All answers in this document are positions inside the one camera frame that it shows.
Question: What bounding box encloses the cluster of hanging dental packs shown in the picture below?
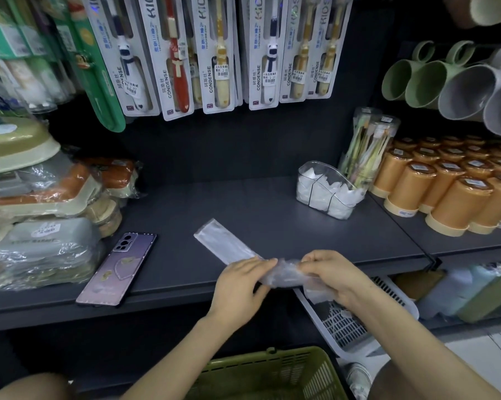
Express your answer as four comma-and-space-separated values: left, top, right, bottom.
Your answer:
0, 0, 78, 119

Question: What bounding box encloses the pale blue plastic bottle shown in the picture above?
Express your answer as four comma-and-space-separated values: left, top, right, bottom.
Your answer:
416, 264, 501, 322

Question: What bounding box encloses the person's left forearm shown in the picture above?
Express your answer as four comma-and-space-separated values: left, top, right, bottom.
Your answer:
121, 305, 236, 400

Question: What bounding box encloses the row of hanging toothbrush packs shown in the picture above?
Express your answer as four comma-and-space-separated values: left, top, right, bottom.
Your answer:
81, 0, 356, 122

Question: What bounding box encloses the pile of wrapped orange soap boxes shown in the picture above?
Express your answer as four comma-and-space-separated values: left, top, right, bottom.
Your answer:
0, 156, 143, 240

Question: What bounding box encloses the green plastic mug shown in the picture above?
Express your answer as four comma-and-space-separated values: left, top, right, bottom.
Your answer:
405, 40, 477, 110
381, 40, 437, 101

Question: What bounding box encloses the beige oval soap dish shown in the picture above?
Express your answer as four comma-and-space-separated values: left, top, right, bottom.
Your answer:
0, 117, 62, 178

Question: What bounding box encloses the white plastic slotted basket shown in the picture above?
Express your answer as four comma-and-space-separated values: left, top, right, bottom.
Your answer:
294, 276, 420, 364

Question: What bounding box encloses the flat clear plastic sleeve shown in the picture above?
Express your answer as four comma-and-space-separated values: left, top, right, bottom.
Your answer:
193, 218, 264, 267

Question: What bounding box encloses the brown cardboard box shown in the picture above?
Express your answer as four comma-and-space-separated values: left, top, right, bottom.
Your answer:
393, 270, 446, 302

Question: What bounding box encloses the person's leg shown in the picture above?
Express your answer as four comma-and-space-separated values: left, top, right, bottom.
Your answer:
0, 372, 74, 400
366, 359, 405, 400

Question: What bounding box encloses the person's white shoe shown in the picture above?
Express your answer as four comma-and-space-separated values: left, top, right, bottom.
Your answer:
345, 362, 375, 398

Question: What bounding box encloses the beige plastic cup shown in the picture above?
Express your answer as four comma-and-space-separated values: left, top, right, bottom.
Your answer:
440, 0, 501, 29

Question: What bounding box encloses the purple smartphone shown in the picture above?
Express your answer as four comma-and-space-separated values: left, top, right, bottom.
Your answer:
75, 232, 158, 308

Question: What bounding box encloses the person's right hand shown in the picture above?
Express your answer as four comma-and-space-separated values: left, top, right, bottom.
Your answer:
298, 250, 375, 309

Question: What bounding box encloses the green plastic shopping basket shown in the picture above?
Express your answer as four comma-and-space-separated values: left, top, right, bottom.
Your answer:
184, 346, 350, 400

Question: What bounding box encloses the clear tube of toothbrushes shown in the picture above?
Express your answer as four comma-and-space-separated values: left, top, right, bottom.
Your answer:
338, 107, 383, 179
350, 114, 401, 189

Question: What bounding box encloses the person's right forearm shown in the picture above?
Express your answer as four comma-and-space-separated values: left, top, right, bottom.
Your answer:
343, 284, 501, 400

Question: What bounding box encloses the person's left leg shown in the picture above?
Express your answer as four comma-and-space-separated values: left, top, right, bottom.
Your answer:
0, 372, 74, 400

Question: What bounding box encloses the group of orange plastic cups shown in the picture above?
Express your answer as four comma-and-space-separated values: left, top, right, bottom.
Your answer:
369, 135, 501, 238

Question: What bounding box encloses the wrapped grey soap box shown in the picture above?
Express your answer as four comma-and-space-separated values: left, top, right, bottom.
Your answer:
0, 217, 106, 294

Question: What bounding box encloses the person's right leg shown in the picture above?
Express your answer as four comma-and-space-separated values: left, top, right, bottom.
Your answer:
366, 359, 405, 400

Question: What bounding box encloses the green toothbrush pack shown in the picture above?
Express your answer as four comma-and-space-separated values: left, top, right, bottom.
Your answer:
51, 0, 127, 134

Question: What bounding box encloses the person's left hand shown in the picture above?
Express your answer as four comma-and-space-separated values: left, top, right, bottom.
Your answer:
210, 257, 279, 326

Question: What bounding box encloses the clear holder with white pads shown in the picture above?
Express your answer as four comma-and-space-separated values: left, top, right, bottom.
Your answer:
296, 161, 366, 221

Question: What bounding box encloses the dark grey store shelf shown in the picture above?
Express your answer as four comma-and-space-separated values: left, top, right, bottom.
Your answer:
0, 0, 501, 336

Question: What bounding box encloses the clear plastic bag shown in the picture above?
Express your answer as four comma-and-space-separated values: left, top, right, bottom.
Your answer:
259, 257, 331, 305

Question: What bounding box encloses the pale green plastic bottle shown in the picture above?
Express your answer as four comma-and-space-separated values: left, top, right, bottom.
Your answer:
457, 262, 501, 324

